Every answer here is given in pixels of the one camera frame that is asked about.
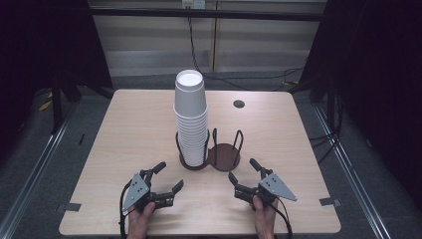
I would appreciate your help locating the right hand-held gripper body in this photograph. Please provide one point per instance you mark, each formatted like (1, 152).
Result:
(275, 186)

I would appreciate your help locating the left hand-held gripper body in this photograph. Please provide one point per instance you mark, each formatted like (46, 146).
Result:
(136, 191)

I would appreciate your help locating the dark brown double cup holder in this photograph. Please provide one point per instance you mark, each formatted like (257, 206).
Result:
(225, 156)

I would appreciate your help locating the stack of white paper cups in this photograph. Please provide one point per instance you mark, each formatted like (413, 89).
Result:
(192, 139)

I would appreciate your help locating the person's left hand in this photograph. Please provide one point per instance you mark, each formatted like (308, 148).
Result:
(138, 224)

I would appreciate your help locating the person's right hand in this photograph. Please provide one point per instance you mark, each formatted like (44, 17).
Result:
(265, 220)

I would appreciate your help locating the grey tape strip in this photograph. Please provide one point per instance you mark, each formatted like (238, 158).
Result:
(71, 207)
(329, 201)

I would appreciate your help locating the dark round table grommet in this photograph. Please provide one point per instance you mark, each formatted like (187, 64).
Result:
(239, 104)

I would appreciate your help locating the black metal stand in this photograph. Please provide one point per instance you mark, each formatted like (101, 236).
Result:
(56, 106)
(331, 106)

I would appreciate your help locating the yellow floor tape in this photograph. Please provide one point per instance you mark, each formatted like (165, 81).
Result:
(45, 105)

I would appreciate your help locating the dark curtain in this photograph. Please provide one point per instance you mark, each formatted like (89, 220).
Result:
(43, 43)
(375, 83)

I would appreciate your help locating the black horizontal bar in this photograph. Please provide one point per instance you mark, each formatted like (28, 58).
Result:
(149, 12)

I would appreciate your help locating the metal floor rail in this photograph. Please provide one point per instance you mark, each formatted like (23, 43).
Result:
(356, 179)
(36, 172)

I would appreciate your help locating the white wall socket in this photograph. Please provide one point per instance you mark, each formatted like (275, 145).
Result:
(194, 4)

